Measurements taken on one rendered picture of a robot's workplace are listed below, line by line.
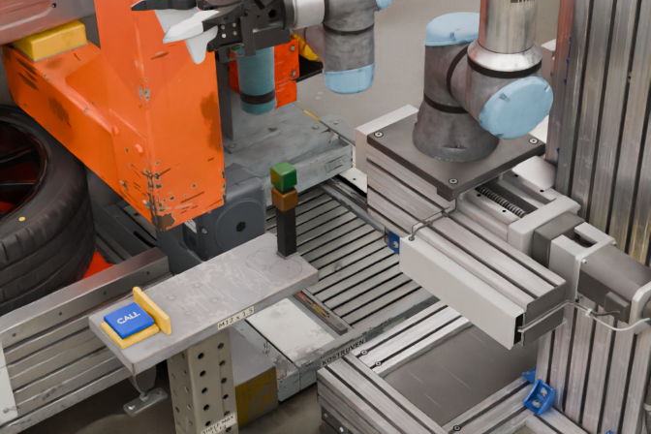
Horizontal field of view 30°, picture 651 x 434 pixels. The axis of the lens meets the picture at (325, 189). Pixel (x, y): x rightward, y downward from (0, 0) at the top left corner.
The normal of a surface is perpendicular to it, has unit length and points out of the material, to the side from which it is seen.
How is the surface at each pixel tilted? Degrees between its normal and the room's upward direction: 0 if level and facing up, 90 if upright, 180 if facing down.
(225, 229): 90
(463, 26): 8
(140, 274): 90
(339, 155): 90
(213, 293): 0
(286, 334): 0
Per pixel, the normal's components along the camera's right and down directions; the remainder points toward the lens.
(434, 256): -0.02, -0.82
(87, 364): 0.61, 0.44
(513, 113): 0.41, 0.62
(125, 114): -0.79, 0.37
